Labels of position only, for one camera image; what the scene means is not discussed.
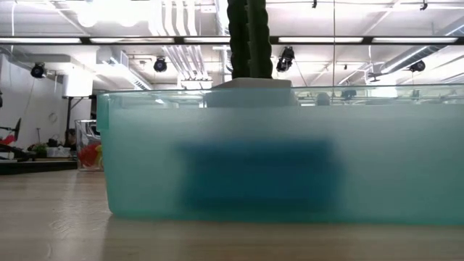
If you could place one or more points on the black overhead rig frame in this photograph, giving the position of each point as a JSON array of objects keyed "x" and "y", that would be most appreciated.
[{"x": 145, "y": 40}]

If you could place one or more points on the clear plastic cup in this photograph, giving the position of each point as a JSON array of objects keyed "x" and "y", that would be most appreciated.
[{"x": 81, "y": 130}]

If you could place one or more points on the translucent teal plastic bin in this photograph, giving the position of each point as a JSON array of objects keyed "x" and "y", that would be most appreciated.
[{"x": 362, "y": 163}]

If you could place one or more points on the black ceiling spotlight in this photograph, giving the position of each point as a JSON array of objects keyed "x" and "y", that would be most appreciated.
[
  {"x": 160, "y": 64},
  {"x": 417, "y": 66},
  {"x": 38, "y": 70},
  {"x": 285, "y": 59}
]

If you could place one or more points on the black table rail frame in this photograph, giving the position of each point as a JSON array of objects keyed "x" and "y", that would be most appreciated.
[{"x": 36, "y": 166}]

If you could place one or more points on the black red background stand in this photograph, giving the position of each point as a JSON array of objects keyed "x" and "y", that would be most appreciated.
[{"x": 9, "y": 139}]

